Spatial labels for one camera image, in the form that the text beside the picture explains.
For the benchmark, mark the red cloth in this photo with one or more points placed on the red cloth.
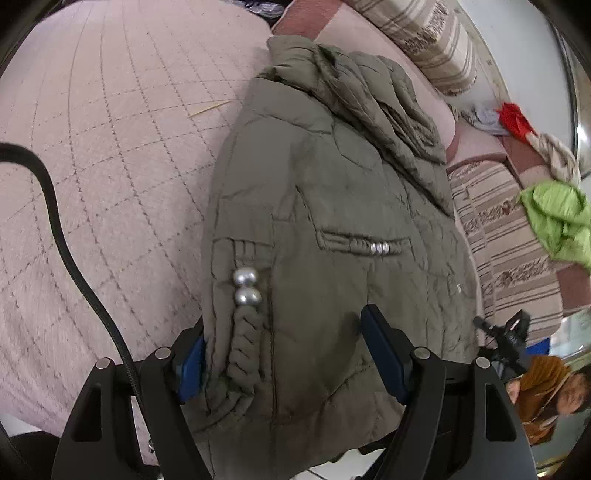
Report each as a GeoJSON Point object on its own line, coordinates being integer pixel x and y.
{"type": "Point", "coordinates": [515, 122]}

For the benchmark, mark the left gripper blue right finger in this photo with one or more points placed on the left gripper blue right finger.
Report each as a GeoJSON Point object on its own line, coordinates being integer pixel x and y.
{"type": "Point", "coordinates": [458, 423]}

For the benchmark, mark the pink quilted bed cover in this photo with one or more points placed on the pink quilted bed cover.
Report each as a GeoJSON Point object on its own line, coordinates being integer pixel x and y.
{"type": "Point", "coordinates": [127, 104]}

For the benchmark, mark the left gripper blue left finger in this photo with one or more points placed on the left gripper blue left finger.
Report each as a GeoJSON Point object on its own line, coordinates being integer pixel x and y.
{"type": "Point", "coordinates": [100, 441]}

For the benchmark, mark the olive green quilted jacket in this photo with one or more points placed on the olive green quilted jacket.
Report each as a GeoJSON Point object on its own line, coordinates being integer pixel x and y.
{"type": "Point", "coordinates": [329, 193]}

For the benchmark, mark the pink rolled bolster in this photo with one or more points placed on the pink rolled bolster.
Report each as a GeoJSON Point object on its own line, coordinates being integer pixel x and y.
{"type": "Point", "coordinates": [338, 24]}

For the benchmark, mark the person in orange sweater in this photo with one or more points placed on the person in orange sweater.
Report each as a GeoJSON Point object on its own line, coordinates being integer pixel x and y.
{"type": "Point", "coordinates": [548, 391]}

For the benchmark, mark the lime green garment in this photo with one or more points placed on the lime green garment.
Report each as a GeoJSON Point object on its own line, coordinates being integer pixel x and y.
{"type": "Point", "coordinates": [559, 216]}

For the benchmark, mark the striped floral side cushion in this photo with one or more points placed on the striped floral side cushion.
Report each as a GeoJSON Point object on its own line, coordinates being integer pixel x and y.
{"type": "Point", "coordinates": [515, 272]}

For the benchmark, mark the grey blue cloth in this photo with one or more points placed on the grey blue cloth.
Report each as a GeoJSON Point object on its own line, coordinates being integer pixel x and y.
{"type": "Point", "coordinates": [485, 119]}

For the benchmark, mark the black camera on tripod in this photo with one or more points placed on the black camera on tripod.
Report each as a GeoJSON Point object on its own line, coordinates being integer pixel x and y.
{"type": "Point", "coordinates": [506, 348]}

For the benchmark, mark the striped floral pillow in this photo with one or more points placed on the striped floral pillow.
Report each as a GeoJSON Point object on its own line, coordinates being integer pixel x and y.
{"type": "Point", "coordinates": [431, 35]}

